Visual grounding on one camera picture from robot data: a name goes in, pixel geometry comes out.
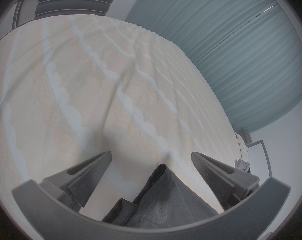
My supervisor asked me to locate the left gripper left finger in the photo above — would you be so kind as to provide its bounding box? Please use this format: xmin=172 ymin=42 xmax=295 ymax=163
xmin=42 ymin=151 xmax=113 ymax=208

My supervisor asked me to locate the blue-green curtain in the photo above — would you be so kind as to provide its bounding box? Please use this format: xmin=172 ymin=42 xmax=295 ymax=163
xmin=194 ymin=5 xmax=302 ymax=132
xmin=125 ymin=0 xmax=279 ymax=61

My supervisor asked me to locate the white printed pillow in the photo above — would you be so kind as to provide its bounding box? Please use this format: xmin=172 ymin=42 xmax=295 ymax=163
xmin=235 ymin=132 xmax=249 ymax=162

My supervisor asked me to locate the grey bedside table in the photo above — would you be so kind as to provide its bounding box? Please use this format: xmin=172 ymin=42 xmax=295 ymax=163
xmin=231 ymin=123 xmax=252 ymax=142

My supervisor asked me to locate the bed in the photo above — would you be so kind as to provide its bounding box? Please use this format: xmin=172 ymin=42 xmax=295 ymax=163
xmin=0 ymin=14 xmax=273 ymax=221

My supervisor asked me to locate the pile of clothes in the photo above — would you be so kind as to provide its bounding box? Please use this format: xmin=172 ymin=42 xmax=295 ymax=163
xmin=235 ymin=159 xmax=251 ymax=175

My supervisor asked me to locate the black T-shirt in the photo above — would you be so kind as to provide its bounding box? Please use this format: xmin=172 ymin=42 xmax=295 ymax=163
xmin=101 ymin=163 xmax=219 ymax=228

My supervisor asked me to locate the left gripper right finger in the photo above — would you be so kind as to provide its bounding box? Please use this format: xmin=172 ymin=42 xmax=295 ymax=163
xmin=191 ymin=151 xmax=261 ymax=213

